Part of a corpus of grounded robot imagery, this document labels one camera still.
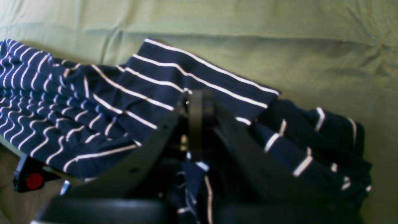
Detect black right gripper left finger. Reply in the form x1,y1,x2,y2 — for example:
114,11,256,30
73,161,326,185
32,100,187,224

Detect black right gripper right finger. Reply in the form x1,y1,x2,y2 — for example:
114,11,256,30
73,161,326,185
188,90,362,224

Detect navy white striped T-shirt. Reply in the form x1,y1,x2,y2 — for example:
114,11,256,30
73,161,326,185
0,38,372,224

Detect green table cloth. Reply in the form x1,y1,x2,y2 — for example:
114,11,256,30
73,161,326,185
1,0,397,224

